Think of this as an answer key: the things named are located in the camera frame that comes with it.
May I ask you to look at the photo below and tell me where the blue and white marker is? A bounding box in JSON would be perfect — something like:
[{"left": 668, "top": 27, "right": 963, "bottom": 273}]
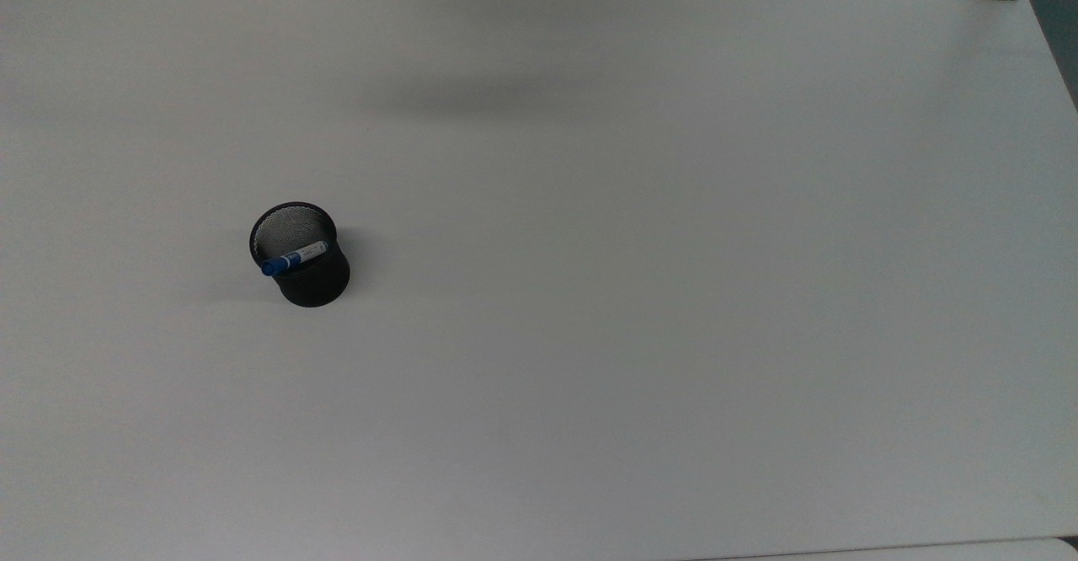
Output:
[{"left": 260, "top": 240, "right": 329, "bottom": 277}]

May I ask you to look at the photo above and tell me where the black mesh pen cup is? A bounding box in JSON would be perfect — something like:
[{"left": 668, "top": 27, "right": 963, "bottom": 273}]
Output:
[{"left": 249, "top": 201, "right": 351, "bottom": 308}]

